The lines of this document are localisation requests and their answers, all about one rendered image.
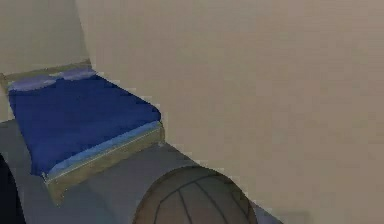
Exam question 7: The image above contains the brown basketball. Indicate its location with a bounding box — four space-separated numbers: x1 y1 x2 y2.
132 166 259 224

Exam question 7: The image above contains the bed with blue blanket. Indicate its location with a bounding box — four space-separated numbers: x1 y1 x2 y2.
0 59 166 206

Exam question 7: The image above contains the pale blue pillow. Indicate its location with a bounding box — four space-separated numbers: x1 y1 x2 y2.
8 75 58 92
58 67 98 81

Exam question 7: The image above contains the dark blue rounded object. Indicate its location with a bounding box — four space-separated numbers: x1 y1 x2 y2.
0 153 27 224

